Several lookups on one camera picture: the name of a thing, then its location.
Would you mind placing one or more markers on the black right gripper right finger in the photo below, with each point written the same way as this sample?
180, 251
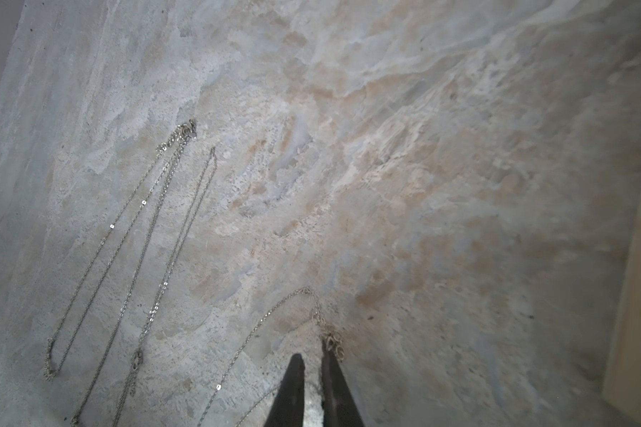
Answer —
339, 408

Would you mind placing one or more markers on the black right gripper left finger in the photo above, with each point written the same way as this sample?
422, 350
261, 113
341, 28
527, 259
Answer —
288, 406

